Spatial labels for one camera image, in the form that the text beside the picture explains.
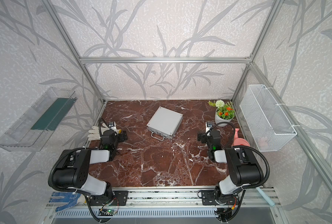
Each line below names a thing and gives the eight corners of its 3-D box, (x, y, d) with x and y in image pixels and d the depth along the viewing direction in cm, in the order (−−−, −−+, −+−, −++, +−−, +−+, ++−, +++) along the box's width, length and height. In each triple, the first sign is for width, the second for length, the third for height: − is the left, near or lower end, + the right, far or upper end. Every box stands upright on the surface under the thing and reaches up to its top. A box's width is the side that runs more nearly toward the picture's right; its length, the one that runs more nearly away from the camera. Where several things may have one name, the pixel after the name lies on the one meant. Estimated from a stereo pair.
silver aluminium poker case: (143, 133, 102) (142, 128, 98) (159, 110, 116) (159, 105, 112) (171, 145, 96) (171, 140, 92) (184, 119, 110) (184, 115, 106)
